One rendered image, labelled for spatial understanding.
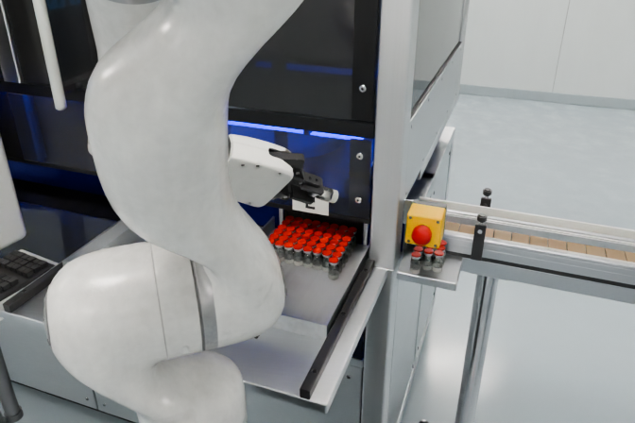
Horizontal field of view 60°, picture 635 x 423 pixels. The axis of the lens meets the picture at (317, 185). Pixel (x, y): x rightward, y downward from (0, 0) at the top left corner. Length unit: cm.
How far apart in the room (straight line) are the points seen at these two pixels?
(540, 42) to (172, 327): 533
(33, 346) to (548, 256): 162
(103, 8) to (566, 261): 104
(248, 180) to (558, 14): 504
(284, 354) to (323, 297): 17
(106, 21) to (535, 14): 524
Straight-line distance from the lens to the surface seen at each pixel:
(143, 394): 59
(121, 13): 54
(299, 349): 103
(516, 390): 230
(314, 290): 116
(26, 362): 221
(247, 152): 74
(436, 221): 114
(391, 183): 113
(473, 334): 148
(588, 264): 130
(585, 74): 577
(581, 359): 252
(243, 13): 33
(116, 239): 141
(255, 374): 99
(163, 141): 37
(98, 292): 54
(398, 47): 104
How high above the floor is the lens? 157
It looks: 26 degrees down
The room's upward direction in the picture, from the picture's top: straight up
